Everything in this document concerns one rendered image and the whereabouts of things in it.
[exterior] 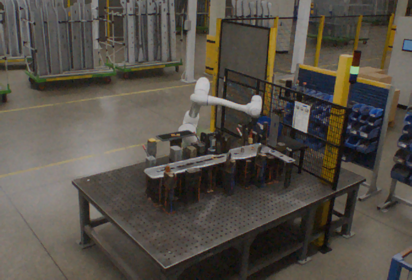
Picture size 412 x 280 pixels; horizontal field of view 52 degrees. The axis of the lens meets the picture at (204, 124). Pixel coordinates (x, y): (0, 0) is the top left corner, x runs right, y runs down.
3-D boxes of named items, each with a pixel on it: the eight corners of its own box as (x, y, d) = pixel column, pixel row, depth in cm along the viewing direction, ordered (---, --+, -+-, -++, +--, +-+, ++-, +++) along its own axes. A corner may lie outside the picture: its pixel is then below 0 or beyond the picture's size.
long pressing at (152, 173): (153, 180, 357) (153, 179, 356) (141, 170, 374) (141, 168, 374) (274, 151, 432) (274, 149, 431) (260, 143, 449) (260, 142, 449)
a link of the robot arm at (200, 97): (206, 100, 413) (208, 89, 421) (188, 98, 415) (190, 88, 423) (207, 108, 423) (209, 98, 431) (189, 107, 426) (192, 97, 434)
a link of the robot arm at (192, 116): (180, 129, 483) (184, 114, 495) (194, 133, 484) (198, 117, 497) (194, 87, 420) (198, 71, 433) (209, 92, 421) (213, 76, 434)
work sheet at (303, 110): (306, 134, 438) (311, 105, 428) (291, 127, 456) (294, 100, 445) (308, 133, 439) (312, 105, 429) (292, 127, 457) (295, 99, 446)
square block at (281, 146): (277, 177, 439) (281, 145, 427) (272, 174, 445) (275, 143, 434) (282, 176, 444) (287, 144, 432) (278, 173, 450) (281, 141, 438)
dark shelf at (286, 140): (292, 152, 428) (293, 149, 427) (236, 125, 498) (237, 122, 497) (308, 148, 440) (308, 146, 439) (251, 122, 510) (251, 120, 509)
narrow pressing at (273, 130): (275, 147, 439) (279, 116, 427) (268, 143, 447) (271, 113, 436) (276, 147, 439) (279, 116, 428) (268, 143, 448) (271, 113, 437)
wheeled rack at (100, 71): (37, 91, 953) (30, 10, 895) (25, 81, 1029) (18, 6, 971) (116, 83, 1061) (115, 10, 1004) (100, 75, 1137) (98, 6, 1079)
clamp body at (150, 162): (148, 197, 388) (148, 161, 376) (143, 192, 397) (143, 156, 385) (157, 195, 393) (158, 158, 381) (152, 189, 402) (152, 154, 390)
